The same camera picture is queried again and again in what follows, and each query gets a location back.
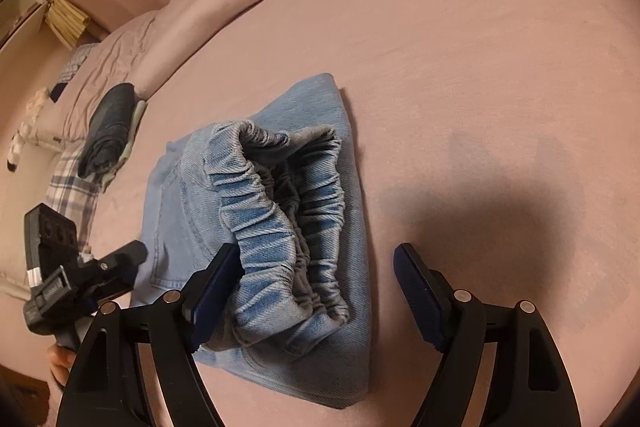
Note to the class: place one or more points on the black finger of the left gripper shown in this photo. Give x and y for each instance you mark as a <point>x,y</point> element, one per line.
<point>112,291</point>
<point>116,271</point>

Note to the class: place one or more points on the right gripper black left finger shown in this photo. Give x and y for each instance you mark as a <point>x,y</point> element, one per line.
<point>106,386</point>

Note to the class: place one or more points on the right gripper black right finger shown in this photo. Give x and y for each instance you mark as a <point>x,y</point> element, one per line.
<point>529,384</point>

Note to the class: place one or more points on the light blue denim pants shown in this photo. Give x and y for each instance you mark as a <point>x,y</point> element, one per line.
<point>283,185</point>

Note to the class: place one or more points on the left hand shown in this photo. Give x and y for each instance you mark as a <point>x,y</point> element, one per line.
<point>61,361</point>

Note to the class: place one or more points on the plaid checkered cloth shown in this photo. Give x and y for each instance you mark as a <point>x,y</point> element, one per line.
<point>75,198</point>

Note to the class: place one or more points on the dark navy folded garment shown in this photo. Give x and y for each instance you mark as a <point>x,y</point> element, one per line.
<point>109,129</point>

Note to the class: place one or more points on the white stuffed toy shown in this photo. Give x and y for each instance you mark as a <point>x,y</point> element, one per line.
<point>25,129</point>

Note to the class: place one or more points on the yellow fringed cloth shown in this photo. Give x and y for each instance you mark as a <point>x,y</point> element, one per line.
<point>67,22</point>

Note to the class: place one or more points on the pink bed sheet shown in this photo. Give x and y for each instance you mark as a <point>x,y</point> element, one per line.
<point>500,137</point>

